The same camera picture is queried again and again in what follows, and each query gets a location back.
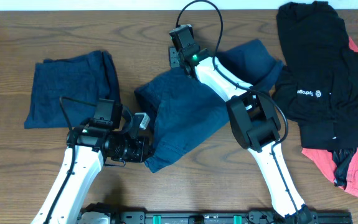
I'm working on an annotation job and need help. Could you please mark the dark blue shorts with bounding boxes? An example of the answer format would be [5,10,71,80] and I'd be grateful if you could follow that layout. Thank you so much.
[134,39,284,173]
[24,50,120,129]

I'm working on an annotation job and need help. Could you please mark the red garment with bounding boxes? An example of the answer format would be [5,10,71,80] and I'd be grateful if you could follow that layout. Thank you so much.
[301,118,358,197]

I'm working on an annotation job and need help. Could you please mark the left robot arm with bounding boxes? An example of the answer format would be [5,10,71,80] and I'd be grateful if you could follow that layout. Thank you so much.
[33,99,154,224]

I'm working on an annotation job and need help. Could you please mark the folded dark blue shorts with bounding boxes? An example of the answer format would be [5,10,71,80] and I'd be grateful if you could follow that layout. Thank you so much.
[24,50,120,129]

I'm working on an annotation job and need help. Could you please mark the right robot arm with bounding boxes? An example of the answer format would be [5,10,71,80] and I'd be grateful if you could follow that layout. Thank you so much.
[169,24,313,223]

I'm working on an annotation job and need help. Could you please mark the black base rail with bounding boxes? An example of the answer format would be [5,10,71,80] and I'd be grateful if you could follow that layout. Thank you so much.
[75,203,354,224]

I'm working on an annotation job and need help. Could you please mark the black printed t-shirt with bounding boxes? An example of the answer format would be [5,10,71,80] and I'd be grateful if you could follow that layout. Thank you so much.
[273,1,358,151]

